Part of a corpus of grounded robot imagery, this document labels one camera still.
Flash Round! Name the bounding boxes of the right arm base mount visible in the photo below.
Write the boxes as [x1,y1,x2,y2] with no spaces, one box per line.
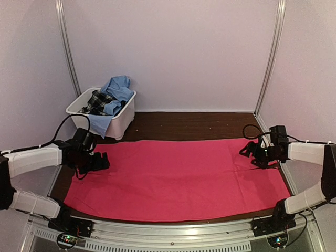
[251,206,296,249]

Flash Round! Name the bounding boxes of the aluminium frame post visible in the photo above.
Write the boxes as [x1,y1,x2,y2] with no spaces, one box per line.
[55,0,81,97]
[254,0,286,117]

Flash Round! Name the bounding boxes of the right aluminium frame post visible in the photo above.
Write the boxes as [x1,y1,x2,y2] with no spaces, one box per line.
[254,0,286,117]

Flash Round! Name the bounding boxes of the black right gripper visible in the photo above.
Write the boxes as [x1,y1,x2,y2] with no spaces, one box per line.
[239,142,280,169]

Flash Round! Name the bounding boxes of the white plastic laundry bin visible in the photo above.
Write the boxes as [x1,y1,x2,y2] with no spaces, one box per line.
[66,88,137,141]

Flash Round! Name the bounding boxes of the front aluminium rail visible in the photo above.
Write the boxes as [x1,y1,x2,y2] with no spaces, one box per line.
[18,212,326,251]

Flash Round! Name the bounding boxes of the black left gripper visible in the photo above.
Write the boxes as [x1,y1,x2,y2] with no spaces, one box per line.
[71,151,109,175]

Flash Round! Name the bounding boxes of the pink trousers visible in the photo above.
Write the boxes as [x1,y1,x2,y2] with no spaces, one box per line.
[65,139,290,222]

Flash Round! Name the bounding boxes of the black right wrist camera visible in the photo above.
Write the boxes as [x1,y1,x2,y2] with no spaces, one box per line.
[269,125,289,145]

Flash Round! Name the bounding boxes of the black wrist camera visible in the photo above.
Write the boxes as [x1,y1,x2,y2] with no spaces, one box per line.
[71,128,96,152]
[269,125,289,145]

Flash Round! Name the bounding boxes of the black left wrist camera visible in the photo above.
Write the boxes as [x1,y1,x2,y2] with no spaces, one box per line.
[71,128,96,152]

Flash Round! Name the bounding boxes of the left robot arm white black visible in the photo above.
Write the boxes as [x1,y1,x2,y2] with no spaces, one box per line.
[1,140,110,233]

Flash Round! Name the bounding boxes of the black white plaid garment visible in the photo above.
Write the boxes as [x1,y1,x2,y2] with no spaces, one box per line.
[78,90,116,116]

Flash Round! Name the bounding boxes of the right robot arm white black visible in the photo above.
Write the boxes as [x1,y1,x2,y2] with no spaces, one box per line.
[239,141,335,232]

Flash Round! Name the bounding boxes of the light blue shirt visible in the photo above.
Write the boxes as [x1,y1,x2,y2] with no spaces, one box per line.
[85,75,134,138]

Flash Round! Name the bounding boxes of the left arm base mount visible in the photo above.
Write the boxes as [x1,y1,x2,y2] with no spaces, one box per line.
[45,210,93,251]

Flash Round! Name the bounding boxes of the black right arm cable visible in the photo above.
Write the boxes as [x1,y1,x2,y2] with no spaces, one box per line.
[243,123,271,141]

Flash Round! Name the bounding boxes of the left aluminium frame post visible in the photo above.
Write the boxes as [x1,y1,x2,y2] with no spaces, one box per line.
[55,0,81,97]

